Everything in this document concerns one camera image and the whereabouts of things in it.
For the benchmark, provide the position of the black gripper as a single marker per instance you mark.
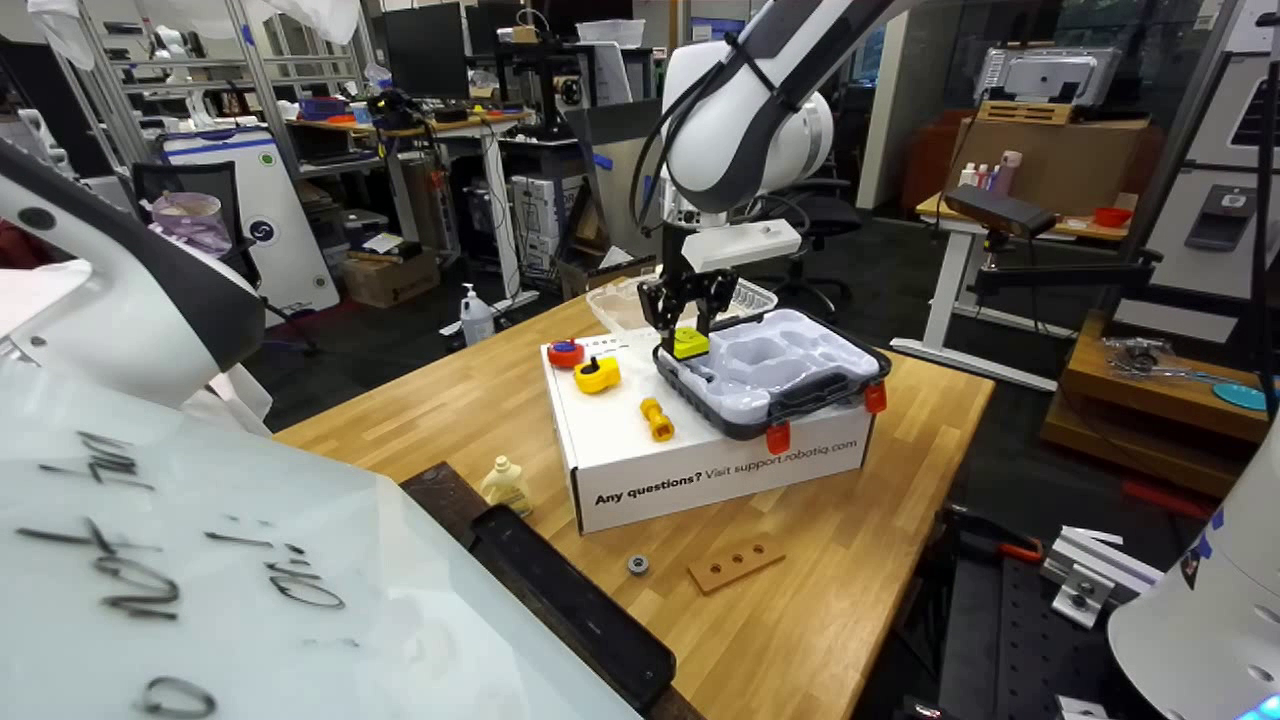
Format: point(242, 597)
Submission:
point(687, 292)

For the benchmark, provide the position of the yellow and black smiley block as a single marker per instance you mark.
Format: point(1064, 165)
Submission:
point(689, 344)

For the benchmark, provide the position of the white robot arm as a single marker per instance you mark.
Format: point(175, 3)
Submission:
point(745, 122)

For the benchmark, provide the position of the white and black idle robot link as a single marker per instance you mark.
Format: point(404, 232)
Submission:
point(104, 292)

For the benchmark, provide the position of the clear plastic toolbox lid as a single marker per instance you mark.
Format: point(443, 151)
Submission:
point(619, 302)

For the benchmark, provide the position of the yellow rounded toy block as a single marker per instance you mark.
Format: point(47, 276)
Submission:
point(598, 374)

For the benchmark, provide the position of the wooden block with three holes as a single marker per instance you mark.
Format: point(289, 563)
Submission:
point(732, 567)

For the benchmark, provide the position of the yellow toy dumbbell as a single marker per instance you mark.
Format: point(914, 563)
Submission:
point(658, 416)

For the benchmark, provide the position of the red and blue round toy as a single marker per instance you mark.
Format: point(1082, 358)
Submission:
point(566, 354)

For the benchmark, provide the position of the white cardboard box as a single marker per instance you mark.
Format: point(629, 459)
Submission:
point(664, 475)

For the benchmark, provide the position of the grey panel with blue tape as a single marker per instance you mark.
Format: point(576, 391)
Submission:
point(612, 174)

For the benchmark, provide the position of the clear sanitizer bottle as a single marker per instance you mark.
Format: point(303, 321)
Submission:
point(478, 317)

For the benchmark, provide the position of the small grey metal bearing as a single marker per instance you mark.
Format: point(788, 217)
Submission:
point(639, 567)

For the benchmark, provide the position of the small cream figurine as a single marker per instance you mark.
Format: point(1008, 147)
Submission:
point(506, 483)

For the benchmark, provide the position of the white desk with legs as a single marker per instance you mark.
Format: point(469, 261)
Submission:
point(952, 285)

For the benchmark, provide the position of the small brown cardboard box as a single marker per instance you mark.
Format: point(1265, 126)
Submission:
point(386, 276)

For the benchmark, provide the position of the large brown cardboard box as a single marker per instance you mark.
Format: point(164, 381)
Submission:
point(1052, 165)

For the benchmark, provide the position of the white cabinet with round logo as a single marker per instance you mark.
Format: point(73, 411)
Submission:
point(264, 224)

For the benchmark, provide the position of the black perforated metal board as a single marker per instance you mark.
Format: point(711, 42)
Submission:
point(1001, 643)

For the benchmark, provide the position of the low wooden shelf unit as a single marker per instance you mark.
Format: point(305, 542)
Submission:
point(1144, 426)

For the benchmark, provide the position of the silver metal brackets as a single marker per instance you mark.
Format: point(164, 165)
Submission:
point(1102, 573)

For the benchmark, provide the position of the purple cloth bundle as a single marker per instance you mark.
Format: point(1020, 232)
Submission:
point(190, 222)

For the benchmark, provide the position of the whiteboard with handwriting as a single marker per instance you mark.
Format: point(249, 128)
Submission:
point(242, 573)

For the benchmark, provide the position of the teal round disc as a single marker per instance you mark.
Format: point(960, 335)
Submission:
point(1240, 396)

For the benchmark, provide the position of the white curved machine shell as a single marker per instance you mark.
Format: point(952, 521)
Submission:
point(1200, 624)

